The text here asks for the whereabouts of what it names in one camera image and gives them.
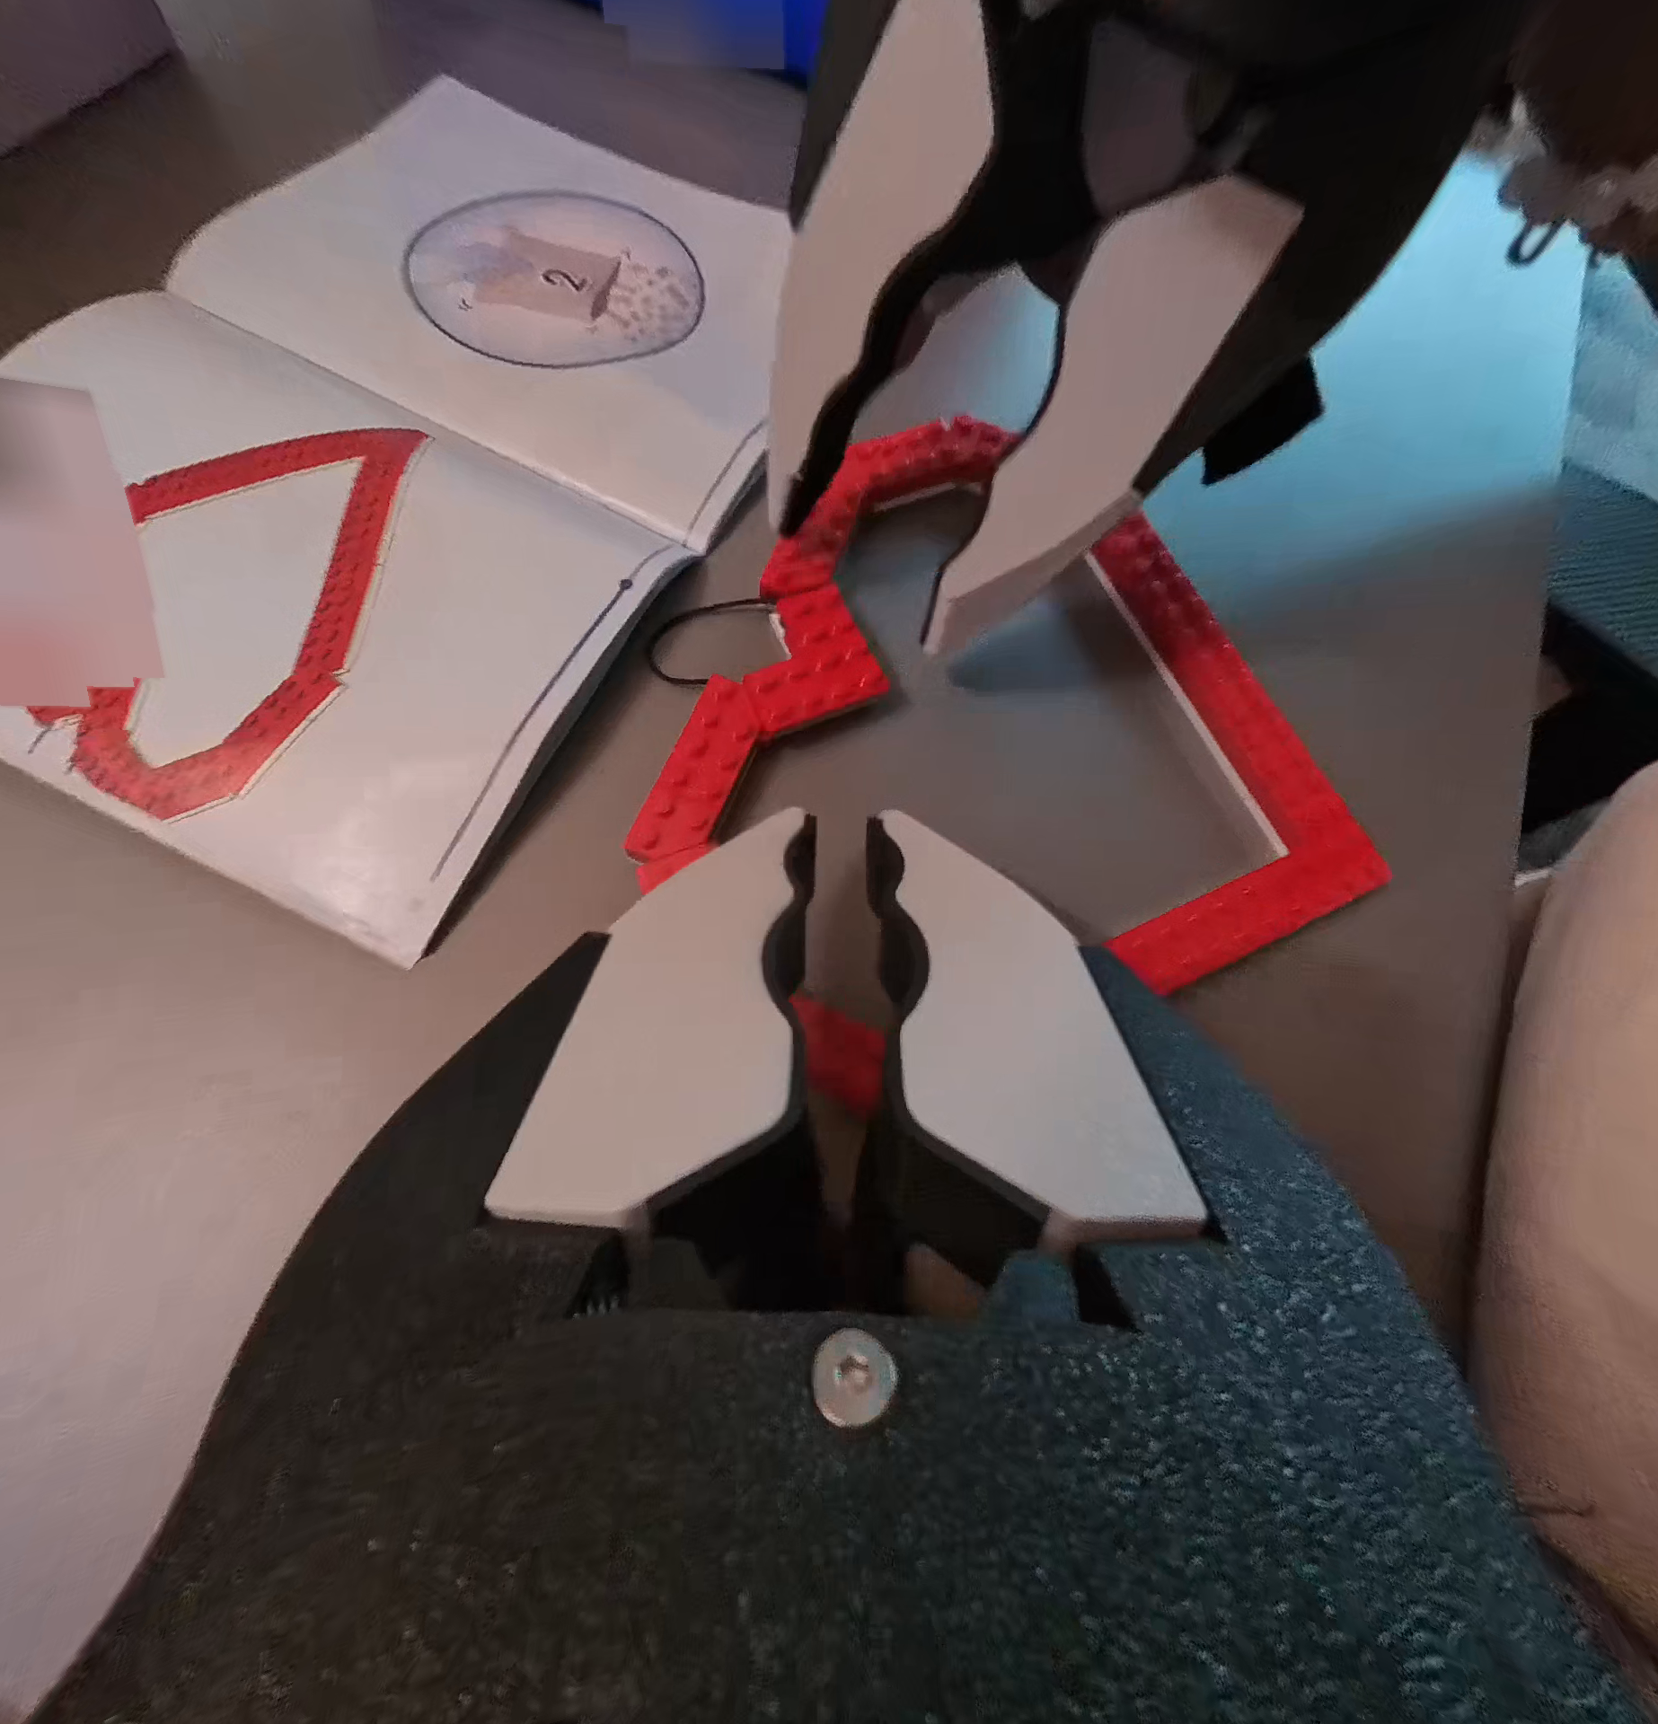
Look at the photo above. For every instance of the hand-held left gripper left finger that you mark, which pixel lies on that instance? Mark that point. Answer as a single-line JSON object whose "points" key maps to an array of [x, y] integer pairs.
{"points": [[667, 1038]]}

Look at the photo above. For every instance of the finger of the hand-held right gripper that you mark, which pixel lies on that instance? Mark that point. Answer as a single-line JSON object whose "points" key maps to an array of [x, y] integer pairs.
{"points": [[899, 160], [1152, 336]]}

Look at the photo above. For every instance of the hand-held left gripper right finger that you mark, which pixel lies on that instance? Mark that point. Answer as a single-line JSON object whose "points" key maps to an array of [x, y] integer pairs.
{"points": [[1031, 1062]]}

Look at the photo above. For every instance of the red brick heart frame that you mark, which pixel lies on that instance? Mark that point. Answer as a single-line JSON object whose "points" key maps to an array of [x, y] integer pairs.
{"points": [[815, 660]]}

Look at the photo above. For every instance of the instruction booklet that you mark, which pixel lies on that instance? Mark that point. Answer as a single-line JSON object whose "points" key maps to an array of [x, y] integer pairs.
{"points": [[439, 674]]}

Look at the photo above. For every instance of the person's right hand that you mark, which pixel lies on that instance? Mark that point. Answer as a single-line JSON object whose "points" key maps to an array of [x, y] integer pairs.
{"points": [[1612, 67]]}

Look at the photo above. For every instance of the blue plastic bin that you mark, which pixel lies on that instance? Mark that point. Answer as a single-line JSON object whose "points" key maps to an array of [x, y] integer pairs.
{"points": [[813, 33]]}

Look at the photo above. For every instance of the person's lap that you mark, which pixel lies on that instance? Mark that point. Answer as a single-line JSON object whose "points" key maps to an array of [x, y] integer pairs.
{"points": [[1584, 1077]]}

